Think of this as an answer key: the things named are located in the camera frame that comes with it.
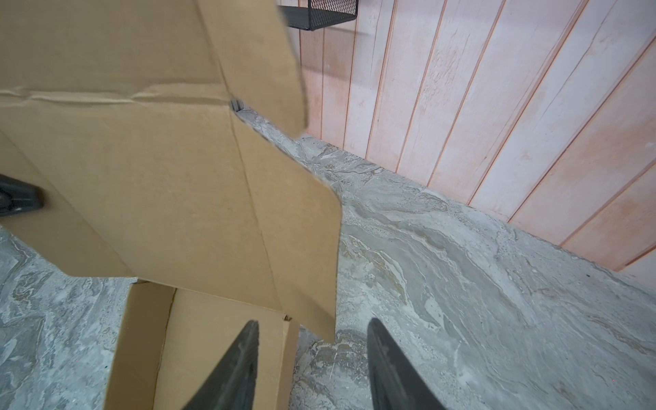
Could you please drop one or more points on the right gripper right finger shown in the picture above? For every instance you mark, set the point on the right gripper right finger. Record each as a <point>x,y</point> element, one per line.
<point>394,382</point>

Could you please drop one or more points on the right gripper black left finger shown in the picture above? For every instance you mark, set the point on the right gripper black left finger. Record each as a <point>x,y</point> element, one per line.
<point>232,383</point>

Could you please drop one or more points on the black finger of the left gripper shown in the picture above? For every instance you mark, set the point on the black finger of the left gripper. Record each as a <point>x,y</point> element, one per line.
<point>19,197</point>

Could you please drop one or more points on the brown cardboard box sheet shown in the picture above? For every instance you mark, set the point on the brown cardboard box sheet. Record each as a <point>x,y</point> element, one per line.
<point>121,113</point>

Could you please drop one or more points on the black wire mesh basket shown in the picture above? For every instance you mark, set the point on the black wire mesh basket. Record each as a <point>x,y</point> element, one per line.
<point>320,14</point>

